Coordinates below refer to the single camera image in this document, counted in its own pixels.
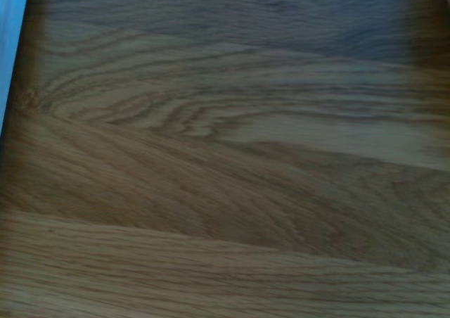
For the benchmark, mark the stainless steel double sink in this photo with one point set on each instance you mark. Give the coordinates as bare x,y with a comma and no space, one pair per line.
10,43

